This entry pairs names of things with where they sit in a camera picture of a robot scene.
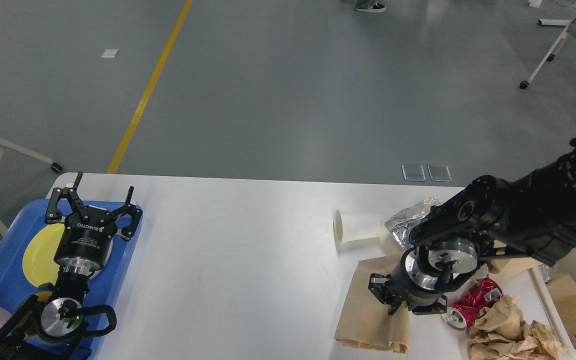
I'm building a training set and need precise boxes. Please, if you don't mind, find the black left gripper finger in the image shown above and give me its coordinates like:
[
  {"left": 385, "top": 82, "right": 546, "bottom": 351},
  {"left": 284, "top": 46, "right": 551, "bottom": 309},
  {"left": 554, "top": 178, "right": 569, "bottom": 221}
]
[
  {"left": 45, "top": 172, "right": 89, "bottom": 224},
  {"left": 102, "top": 187, "right": 144, "bottom": 243}
]

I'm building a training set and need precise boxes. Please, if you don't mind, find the yellow plastic plate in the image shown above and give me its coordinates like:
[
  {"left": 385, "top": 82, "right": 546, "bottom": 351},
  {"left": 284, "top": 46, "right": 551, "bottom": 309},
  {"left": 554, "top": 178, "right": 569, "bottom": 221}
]
[{"left": 22, "top": 223, "right": 64, "bottom": 288}]

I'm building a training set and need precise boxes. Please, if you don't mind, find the crushed red soda can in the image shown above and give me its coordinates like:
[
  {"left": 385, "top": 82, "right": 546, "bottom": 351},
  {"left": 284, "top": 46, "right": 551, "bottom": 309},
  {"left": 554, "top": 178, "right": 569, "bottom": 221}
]
[{"left": 442, "top": 278, "right": 504, "bottom": 331}]

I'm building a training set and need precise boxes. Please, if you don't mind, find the brown paper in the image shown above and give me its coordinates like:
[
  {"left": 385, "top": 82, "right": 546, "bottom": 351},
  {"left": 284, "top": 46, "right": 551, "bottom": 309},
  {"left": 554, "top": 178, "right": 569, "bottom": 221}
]
[
  {"left": 466, "top": 295, "right": 569, "bottom": 360},
  {"left": 546, "top": 273, "right": 576, "bottom": 350}
]

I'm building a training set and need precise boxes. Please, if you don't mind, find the brown paper bag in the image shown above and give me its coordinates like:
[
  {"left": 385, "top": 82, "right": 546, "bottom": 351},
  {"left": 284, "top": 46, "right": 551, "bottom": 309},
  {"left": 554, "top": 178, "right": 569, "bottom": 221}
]
[
  {"left": 487, "top": 257, "right": 543, "bottom": 286},
  {"left": 333, "top": 254, "right": 410, "bottom": 354}
]

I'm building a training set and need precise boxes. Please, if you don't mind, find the left floor socket cover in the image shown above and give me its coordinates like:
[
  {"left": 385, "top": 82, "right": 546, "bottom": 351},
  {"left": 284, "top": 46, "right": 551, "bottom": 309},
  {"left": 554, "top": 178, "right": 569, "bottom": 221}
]
[{"left": 401, "top": 164, "right": 427, "bottom": 182}]

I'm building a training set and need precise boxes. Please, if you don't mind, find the blue plastic tray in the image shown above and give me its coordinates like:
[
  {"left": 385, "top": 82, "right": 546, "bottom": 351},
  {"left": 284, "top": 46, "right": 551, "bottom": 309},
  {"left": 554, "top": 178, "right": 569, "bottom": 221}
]
[{"left": 0, "top": 199, "right": 145, "bottom": 360}]

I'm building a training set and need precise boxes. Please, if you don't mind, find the white round plate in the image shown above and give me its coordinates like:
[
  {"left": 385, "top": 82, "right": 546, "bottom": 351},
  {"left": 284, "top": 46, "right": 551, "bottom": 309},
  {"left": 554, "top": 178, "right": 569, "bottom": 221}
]
[{"left": 98, "top": 235, "right": 114, "bottom": 271}]

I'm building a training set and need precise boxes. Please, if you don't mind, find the right floor socket cover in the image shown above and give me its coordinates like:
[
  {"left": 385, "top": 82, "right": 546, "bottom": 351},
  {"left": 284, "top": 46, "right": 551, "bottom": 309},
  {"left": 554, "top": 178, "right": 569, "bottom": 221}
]
[{"left": 427, "top": 164, "right": 453, "bottom": 182}]

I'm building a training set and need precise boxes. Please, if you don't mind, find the dark green mug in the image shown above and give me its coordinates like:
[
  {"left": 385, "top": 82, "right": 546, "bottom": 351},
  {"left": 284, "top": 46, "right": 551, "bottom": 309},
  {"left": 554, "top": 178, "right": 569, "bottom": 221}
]
[{"left": 11, "top": 282, "right": 62, "bottom": 344}]

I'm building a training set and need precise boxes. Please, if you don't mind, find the black sneaker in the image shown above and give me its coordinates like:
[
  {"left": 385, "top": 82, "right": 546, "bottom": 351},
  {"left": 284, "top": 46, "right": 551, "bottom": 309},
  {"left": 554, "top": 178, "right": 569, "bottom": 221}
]
[{"left": 354, "top": 0, "right": 386, "bottom": 13}]

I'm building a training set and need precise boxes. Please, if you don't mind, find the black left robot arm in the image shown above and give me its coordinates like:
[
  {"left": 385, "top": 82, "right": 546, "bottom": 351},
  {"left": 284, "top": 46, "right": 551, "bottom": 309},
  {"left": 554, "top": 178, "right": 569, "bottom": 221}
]
[{"left": 0, "top": 172, "right": 144, "bottom": 360}]

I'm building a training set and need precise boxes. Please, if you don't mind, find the upright-lying white paper cup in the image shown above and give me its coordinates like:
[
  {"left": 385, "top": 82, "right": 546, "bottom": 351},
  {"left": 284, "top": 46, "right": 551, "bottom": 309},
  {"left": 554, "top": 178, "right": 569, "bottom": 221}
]
[{"left": 333, "top": 209, "right": 387, "bottom": 244}]

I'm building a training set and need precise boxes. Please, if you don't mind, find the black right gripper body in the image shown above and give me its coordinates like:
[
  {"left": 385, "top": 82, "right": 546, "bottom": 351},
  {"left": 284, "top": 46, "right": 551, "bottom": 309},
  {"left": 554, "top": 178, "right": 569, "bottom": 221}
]
[{"left": 391, "top": 250, "right": 455, "bottom": 308}]

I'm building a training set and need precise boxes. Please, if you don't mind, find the brown paper inside bin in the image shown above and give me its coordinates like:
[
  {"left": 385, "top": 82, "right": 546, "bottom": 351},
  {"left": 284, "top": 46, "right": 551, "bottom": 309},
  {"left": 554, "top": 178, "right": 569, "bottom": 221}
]
[{"left": 546, "top": 273, "right": 576, "bottom": 350}]

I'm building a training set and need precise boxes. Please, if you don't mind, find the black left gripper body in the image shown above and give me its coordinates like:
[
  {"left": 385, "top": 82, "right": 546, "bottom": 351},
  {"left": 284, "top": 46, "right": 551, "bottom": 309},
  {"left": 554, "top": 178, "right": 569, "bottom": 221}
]
[{"left": 54, "top": 210, "right": 118, "bottom": 272}]

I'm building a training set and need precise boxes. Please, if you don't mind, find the silver foil bag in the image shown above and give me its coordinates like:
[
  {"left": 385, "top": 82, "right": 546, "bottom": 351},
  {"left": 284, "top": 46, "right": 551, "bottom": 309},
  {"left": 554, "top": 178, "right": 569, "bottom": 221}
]
[{"left": 384, "top": 197, "right": 442, "bottom": 251}]

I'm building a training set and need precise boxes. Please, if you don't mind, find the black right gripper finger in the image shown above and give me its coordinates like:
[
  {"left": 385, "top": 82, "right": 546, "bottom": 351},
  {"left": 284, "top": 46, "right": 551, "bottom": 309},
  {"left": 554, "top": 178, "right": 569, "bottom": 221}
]
[
  {"left": 368, "top": 273, "right": 403, "bottom": 316},
  {"left": 411, "top": 296, "right": 448, "bottom": 316}
]

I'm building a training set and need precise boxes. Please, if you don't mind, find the floor socket cover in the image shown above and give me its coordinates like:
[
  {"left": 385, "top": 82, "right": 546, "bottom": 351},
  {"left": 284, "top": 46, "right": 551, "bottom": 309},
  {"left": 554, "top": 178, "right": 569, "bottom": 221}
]
[
  {"left": 427, "top": 164, "right": 453, "bottom": 182},
  {"left": 401, "top": 164, "right": 427, "bottom": 182}
]

